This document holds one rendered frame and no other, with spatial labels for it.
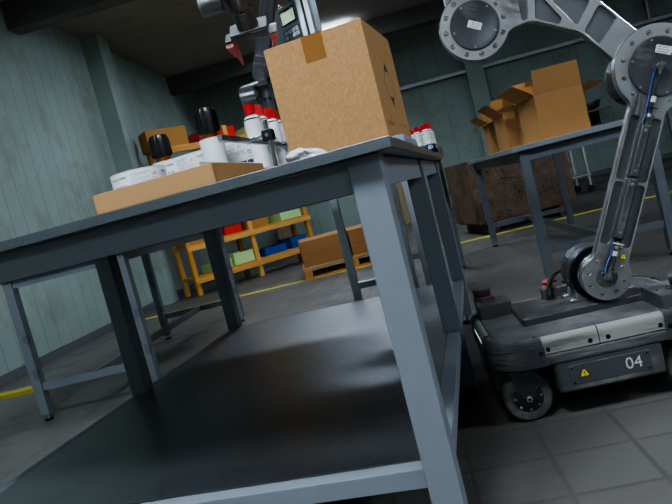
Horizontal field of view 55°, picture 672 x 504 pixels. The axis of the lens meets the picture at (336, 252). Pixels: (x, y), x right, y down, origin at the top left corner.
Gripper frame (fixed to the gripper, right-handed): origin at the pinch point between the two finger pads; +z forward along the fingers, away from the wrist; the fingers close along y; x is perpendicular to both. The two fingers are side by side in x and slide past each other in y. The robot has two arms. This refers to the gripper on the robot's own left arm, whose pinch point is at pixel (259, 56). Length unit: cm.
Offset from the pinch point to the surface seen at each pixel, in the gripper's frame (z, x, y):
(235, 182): -12, 71, 2
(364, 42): -11.5, 32.1, -27.7
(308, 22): 20, -56, -13
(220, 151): 43, -28, 29
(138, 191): -12, 64, 22
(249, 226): 451, -478, 162
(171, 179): -13, 65, 15
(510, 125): 191, -194, -116
